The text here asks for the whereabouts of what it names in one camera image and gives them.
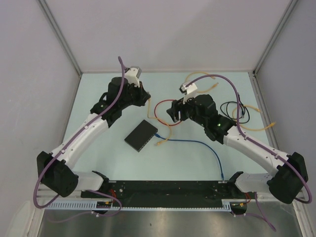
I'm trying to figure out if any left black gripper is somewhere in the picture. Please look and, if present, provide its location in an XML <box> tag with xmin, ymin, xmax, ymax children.
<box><xmin>119</xmin><ymin>80</ymin><xmax>150</xmax><ymax>110</ymax></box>

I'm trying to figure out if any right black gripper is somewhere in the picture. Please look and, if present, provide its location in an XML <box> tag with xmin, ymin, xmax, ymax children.
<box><xmin>166</xmin><ymin>92</ymin><xmax>207</xmax><ymax>127</ymax></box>

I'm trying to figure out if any red ethernet cable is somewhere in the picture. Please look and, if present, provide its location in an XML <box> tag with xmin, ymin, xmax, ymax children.
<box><xmin>154</xmin><ymin>99</ymin><xmax>182</xmax><ymax>127</ymax></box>

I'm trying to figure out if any yellow ethernet cable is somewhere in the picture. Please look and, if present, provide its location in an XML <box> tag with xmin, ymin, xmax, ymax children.
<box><xmin>232</xmin><ymin>105</ymin><xmax>276</xmax><ymax>131</ymax></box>
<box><xmin>147</xmin><ymin>97</ymin><xmax>173</xmax><ymax>146</ymax></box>
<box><xmin>185</xmin><ymin>71</ymin><xmax>220</xmax><ymax>94</ymax></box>

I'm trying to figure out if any black network switch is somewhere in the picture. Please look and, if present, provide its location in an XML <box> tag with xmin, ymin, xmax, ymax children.
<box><xmin>124</xmin><ymin>120</ymin><xmax>158</xmax><ymax>152</ymax></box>

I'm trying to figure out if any blue ethernet cable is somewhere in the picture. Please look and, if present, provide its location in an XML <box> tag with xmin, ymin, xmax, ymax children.
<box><xmin>156</xmin><ymin>133</ymin><xmax>225</xmax><ymax>183</ymax></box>

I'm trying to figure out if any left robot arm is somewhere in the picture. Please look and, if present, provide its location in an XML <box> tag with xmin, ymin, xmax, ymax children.
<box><xmin>37</xmin><ymin>76</ymin><xmax>151</xmax><ymax>198</ymax></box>

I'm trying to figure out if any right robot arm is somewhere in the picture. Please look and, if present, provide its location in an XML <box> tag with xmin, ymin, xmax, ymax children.
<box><xmin>166</xmin><ymin>95</ymin><xmax>308</xmax><ymax>204</ymax></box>

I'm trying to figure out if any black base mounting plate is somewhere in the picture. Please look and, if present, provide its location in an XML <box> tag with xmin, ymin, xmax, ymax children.
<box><xmin>81</xmin><ymin>180</ymin><xmax>259</xmax><ymax>208</ymax></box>

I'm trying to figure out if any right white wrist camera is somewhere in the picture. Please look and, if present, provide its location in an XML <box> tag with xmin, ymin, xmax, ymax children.
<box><xmin>179</xmin><ymin>82</ymin><xmax>198</xmax><ymax>104</ymax></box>

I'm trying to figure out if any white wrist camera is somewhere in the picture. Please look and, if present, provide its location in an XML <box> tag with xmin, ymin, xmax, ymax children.
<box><xmin>179</xmin><ymin>82</ymin><xmax>198</xmax><ymax>104</ymax></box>
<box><xmin>125</xmin><ymin>67</ymin><xmax>142</xmax><ymax>86</ymax></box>

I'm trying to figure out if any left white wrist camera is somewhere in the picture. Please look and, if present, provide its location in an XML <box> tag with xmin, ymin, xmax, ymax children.
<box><xmin>125</xmin><ymin>67</ymin><xmax>142</xmax><ymax>86</ymax></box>

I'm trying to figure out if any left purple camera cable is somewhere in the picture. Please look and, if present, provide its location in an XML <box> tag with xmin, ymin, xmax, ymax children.
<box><xmin>33</xmin><ymin>56</ymin><xmax>126</xmax><ymax>224</ymax></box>

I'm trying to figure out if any purple camera cable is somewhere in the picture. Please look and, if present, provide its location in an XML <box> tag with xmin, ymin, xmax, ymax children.
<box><xmin>33</xmin><ymin>56</ymin><xmax>126</xmax><ymax>224</ymax></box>
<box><xmin>186</xmin><ymin>74</ymin><xmax>312</xmax><ymax>232</ymax></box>

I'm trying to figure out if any black ethernet cable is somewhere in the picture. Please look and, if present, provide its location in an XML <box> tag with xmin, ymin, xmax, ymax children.
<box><xmin>220</xmin><ymin>92</ymin><xmax>250</xmax><ymax>124</ymax></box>

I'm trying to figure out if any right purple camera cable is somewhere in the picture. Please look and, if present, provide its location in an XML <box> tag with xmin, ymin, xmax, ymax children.
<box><xmin>186</xmin><ymin>74</ymin><xmax>312</xmax><ymax>232</ymax></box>

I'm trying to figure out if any grey slotted cable duct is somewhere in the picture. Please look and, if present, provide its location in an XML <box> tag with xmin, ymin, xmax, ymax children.
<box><xmin>45</xmin><ymin>200</ymin><xmax>246</xmax><ymax>212</ymax></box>

